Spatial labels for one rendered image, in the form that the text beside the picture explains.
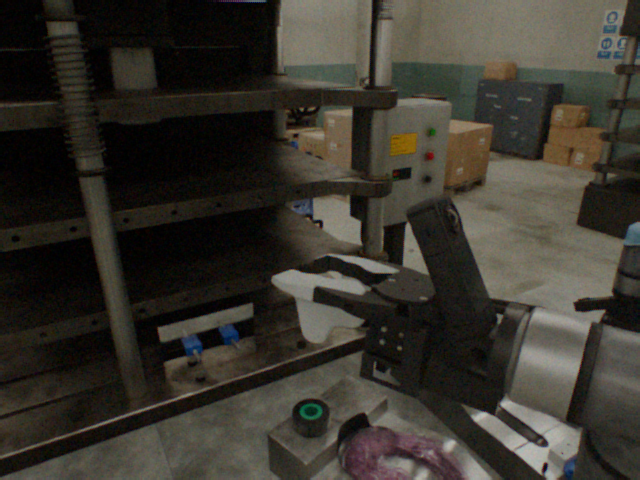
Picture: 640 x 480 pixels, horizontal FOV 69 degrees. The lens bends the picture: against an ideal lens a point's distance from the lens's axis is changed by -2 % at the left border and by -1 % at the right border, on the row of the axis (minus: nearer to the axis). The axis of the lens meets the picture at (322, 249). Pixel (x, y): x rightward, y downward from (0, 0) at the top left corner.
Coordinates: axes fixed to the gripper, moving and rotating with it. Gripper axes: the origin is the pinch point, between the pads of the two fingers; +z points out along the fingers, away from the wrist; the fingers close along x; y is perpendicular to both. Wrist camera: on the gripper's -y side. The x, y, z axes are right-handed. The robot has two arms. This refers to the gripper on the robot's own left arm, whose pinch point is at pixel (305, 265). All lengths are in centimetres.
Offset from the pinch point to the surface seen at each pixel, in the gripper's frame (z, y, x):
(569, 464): -28, 48, 55
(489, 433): -12, 50, 57
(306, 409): 21, 47, 36
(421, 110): 35, -15, 114
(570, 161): 41, 38, 738
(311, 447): 16, 51, 31
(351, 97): 42, -17, 80
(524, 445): -19, 49, 57
